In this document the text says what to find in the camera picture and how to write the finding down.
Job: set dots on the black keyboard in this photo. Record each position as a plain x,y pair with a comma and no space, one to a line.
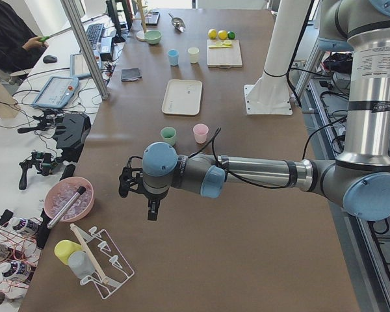
94,34

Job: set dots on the yellow cup on rack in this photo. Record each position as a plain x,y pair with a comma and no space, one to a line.
64,248

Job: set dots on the metal muddler stick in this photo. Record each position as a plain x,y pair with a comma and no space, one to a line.
78,193

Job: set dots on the grey folded cloth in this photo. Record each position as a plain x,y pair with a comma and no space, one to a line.
130,74

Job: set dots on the wooden cup stand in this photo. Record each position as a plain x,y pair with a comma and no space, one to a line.
141,35

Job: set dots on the wooden cutting board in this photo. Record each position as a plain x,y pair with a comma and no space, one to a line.
224,57

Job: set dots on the green cup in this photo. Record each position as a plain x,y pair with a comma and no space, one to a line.
169,135

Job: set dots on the cream yellow cup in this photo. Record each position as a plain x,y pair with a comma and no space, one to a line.
194,54

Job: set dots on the black computer mouse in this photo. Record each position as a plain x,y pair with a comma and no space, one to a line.
49,59

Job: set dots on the white wire rack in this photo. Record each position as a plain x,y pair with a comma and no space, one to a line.
111,260

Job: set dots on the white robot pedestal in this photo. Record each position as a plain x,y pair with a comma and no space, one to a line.
270,94

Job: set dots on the grey cup on rack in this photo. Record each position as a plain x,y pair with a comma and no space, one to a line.
80,264

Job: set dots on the wooden stick on rack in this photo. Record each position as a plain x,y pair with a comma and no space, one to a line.
76,230

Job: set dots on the person in black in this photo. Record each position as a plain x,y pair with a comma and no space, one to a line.
20,48

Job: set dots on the yellow plastic knife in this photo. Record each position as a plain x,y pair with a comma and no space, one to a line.
219,46

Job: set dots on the green bowl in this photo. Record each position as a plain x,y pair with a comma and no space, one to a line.
153,37

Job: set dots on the green lime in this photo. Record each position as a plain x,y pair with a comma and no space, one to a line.
231,35

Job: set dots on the cream rabbit tray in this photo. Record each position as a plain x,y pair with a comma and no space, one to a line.
182,97

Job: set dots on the metal scoop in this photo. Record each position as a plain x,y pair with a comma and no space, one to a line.
178,23

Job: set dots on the blue cup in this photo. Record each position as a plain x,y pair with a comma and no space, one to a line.
173,57

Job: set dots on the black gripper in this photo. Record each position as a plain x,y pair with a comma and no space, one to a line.
153,199

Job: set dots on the blue teach pendant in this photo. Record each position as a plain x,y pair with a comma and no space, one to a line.
56,93

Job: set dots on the yellow lemon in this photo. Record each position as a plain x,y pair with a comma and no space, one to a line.
212,33
222,34

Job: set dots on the pink cup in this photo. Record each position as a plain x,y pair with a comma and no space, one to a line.
200,132

